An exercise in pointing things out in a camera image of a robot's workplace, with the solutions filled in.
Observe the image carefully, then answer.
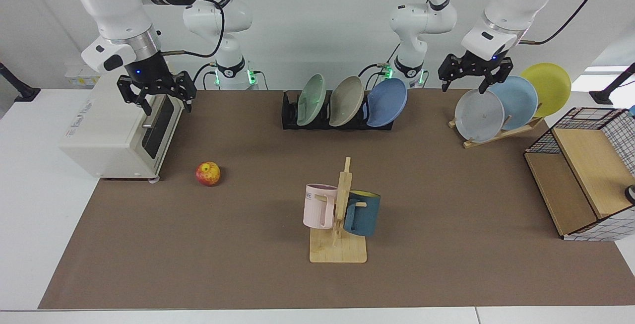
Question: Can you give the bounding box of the red yellow apple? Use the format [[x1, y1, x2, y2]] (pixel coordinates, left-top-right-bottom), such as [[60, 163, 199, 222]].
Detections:
[[195, 161, 222, 187]]

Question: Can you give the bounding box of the grey plate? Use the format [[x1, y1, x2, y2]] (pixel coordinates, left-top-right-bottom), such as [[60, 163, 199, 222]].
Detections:
[[454, 89, 506, 143]]

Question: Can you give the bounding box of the light blue plate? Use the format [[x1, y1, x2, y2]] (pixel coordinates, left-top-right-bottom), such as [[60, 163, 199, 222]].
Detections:
[[489, 76, 539, 131]]

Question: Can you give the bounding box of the wooden plate rack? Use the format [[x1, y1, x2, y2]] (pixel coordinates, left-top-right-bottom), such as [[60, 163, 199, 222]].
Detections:
[[448, 116, 545, 149]]

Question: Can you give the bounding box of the yellow plate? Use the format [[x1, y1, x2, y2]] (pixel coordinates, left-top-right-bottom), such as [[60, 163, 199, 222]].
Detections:
[[520, 63, 572, 118]]

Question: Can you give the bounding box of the beige plate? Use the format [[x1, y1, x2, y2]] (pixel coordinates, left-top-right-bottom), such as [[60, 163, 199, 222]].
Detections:
[[329, 76, 365, 127]]

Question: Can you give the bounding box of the black dish rack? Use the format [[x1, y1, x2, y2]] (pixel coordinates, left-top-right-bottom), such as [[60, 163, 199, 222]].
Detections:
[[282, 91, 396, 131]]

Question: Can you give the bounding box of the pale green plate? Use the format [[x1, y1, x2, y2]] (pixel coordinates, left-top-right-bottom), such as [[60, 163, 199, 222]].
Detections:
[[297, 73, 327, 127]]

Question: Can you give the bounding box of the pale toaster oven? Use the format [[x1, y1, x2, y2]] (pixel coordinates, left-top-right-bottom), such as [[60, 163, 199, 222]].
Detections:
[[60, 66, 185, 183]]

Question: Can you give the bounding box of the white power strip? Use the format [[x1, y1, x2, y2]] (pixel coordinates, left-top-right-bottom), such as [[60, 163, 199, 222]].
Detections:
[[64, 64, 101, 88]]

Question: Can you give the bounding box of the dark teal cup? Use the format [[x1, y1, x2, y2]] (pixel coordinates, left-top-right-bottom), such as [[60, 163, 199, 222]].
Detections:
[[343, 191, 381, 237]]

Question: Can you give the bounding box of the brown table cloth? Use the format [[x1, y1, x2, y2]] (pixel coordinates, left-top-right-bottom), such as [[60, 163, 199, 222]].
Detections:
[[38, 89, 635, 310]]

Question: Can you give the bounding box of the pink cup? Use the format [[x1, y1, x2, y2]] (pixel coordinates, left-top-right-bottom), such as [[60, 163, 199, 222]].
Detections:
[[303, 184, 338, 229]]

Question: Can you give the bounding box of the wooden cup stand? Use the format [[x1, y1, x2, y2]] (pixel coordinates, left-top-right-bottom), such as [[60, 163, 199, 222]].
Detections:
[[309, 157, 368, 264]]

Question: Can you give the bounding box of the black base cable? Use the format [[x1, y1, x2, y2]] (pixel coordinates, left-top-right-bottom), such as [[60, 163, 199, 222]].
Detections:
[[358, 44, 401, 91]]

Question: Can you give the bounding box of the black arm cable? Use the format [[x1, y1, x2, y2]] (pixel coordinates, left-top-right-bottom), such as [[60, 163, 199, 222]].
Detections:
[[161, 0, 226, 59], [437, 0, 599, 46]]

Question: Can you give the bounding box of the black camera stand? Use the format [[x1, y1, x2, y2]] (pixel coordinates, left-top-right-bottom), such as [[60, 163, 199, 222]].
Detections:
[[0, 62, 41, 102], [589, 63, 635, 105]]

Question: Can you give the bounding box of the wire basket with wooden floor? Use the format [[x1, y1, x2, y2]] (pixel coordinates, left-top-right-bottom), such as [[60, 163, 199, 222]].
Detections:
[[524, 107, 635, 242]]

